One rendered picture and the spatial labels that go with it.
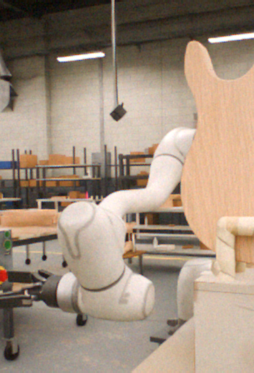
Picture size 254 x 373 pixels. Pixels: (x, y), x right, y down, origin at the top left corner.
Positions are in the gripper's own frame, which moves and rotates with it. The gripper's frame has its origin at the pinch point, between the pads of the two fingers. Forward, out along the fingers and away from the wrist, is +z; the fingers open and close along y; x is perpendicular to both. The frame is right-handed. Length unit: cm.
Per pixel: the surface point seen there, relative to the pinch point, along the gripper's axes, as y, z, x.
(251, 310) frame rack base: -13, -65, 6
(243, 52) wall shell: 1145, 162, 165
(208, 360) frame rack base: -15, -58, -4
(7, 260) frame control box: 35.8, 25.9, -6.5
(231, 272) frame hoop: -11, -61, 11
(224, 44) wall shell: 1149, 210, 189
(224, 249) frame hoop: -11, -60, 15
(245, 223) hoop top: -10, -64, 19
